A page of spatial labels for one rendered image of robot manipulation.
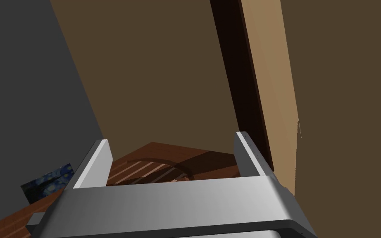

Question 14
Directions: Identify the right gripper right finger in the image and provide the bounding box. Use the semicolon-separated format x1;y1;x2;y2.
233;131;274;178

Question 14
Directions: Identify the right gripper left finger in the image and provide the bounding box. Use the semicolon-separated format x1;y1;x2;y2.
73;139;113;189

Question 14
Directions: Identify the blue starry night picture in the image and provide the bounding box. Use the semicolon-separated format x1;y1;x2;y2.
20;163;75;205

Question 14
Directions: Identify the brown wooden door leaf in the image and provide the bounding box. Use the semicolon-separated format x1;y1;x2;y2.
209;0;299;198

